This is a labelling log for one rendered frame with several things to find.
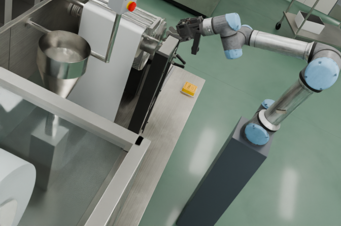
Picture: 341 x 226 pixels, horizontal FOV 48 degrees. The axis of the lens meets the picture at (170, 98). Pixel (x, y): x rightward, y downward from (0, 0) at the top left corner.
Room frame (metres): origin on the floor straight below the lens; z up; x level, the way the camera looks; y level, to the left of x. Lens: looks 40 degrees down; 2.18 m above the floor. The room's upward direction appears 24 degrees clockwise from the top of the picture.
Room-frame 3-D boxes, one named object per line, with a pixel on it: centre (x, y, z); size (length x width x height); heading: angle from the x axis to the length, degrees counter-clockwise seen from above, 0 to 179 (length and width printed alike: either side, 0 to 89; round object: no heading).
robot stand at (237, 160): (1.53, -0.48, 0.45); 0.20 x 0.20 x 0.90; 81
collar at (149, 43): (1.27, 0.16, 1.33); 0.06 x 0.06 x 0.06; 86
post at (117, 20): (0.97, 0.24, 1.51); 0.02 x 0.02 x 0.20
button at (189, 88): (1.67, -0.08, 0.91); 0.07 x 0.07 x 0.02; 86
